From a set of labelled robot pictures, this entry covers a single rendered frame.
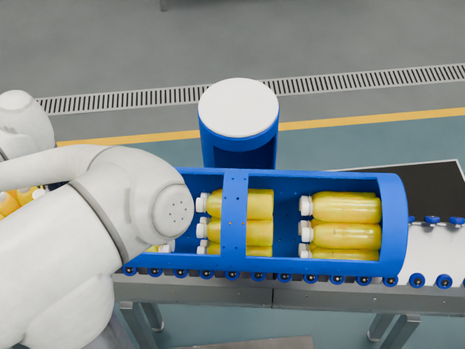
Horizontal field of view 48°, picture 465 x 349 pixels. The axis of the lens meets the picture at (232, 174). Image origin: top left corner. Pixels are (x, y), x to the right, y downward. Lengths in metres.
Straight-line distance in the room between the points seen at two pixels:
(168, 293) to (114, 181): 0.99
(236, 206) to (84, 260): 0.73
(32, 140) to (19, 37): 2.90
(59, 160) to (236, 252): 0.59
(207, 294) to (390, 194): 0.62
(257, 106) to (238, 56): 1.78
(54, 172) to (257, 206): 0.61
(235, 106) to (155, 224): 1.19
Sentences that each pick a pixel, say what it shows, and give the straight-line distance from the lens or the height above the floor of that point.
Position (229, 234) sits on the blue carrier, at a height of 1.19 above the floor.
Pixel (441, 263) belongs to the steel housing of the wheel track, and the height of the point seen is 0.93.
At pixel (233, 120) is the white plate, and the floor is 1.04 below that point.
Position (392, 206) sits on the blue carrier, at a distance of 1.36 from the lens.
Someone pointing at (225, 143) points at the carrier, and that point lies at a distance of 1.74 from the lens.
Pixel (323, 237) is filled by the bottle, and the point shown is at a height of 1.14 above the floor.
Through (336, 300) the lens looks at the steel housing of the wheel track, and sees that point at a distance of 1.62.
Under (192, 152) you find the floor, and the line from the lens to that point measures 3.01.
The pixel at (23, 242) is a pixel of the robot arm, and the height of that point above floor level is 1.82.
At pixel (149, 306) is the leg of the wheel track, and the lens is 2.24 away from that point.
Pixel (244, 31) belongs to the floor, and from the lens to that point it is 3.76.
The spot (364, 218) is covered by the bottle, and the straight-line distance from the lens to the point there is 1.40.
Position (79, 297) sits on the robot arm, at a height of 1.76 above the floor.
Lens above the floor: 2.34
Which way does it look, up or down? 54 degrees down
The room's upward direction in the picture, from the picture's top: 3 degrees counter-clockwise
